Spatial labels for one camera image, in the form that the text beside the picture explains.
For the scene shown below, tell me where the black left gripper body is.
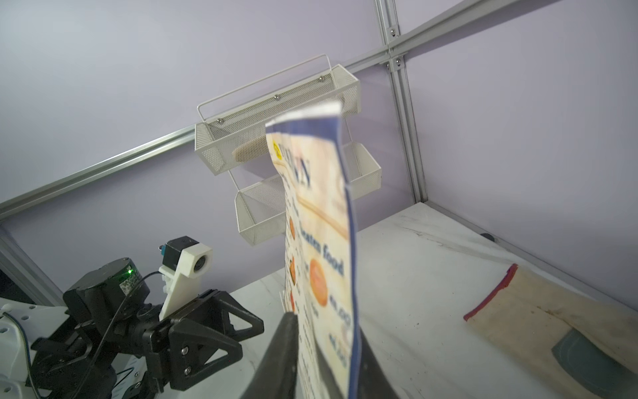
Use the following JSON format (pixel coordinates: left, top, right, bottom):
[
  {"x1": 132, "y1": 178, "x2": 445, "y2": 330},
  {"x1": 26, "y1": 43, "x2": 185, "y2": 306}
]
[{"x1": 139, "y1": 304, "x2": 189, "y2": 392}]

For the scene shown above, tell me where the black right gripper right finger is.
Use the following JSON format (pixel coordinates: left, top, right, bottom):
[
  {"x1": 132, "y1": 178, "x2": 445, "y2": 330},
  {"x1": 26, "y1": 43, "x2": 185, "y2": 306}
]
[{"x1": 357, "y1": 331, "x2": 399, "y2": 399}]

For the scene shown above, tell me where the white two-tier mesh shelf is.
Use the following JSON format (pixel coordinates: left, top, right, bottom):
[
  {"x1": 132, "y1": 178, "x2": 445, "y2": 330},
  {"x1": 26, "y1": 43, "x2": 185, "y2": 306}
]
[{"x1": 194, "y1": 63, "x2": 381, "y2": 245}]

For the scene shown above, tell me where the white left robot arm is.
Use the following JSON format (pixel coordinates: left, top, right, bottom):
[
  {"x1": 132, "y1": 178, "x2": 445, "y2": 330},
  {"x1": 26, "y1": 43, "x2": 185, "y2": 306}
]
[{"x1": 18, "y1": 258, "x2": 264, "y2": 398}]

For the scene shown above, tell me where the beige oven mitt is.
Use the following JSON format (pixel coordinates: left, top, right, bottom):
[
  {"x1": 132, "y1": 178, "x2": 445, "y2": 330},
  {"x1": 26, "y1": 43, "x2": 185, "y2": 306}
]
[{"x1": 464, "y1": 264, "x2": 637, "y2": 398}]

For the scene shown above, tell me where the dim sum menu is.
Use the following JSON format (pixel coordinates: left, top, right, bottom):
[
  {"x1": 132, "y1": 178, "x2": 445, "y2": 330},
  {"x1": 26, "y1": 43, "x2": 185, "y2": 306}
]
[{"x1": 266, "y1": 100, "x2": 361, "y2": 398}]

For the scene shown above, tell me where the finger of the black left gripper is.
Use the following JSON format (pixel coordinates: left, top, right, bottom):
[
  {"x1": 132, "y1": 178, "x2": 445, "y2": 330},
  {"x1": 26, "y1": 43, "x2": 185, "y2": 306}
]
[
  {"x1": 169, "y1": 319, "x2": 244, "y2": 392},
  {"x1": 196, "y1": 289, "x2": 265, "y2": 344}
]

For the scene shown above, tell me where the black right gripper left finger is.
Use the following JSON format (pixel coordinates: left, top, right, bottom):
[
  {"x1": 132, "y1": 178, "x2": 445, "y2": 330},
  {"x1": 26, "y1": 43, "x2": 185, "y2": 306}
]
[{"x1": 241, "y1": 312, "x2": 299, "y2": 399}]

